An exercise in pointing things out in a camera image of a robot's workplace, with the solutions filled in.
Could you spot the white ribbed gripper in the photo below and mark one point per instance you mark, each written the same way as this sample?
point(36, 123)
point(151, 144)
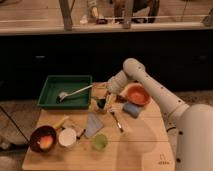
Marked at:
point(114, 85)

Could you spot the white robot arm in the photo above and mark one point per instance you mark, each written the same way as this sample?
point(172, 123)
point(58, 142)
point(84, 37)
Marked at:
point(194, 151)

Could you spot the small metal cup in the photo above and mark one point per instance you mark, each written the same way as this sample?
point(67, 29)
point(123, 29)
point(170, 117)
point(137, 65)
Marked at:
point(102, 111)

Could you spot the green plastic cup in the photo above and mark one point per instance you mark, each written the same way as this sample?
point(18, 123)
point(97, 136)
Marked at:
point(99, 142)

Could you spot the white cup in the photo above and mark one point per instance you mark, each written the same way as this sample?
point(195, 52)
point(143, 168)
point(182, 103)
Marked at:
point(67, 137)

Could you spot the orange bowl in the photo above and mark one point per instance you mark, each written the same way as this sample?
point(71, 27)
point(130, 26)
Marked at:
point(136, 94)

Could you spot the blue sponge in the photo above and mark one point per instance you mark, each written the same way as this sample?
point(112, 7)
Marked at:
point(131, 109)

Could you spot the light blue cloth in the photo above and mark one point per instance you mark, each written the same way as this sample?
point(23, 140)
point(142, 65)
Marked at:
point(93, 125)

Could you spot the metal spoon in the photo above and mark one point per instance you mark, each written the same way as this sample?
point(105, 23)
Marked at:
point(116, 120)

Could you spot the black marker pen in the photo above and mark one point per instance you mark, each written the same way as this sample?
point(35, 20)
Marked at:
point(82, 133)

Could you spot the dark brown bowl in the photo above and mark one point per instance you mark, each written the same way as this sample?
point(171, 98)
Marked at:
point(37, 134)

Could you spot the orange peach fruit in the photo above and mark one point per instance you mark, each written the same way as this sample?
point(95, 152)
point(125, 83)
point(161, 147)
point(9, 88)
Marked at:
point(45, 142)

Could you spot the yellow handled utensil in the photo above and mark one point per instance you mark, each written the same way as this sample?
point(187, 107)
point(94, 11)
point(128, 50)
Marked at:
point(60, 122)

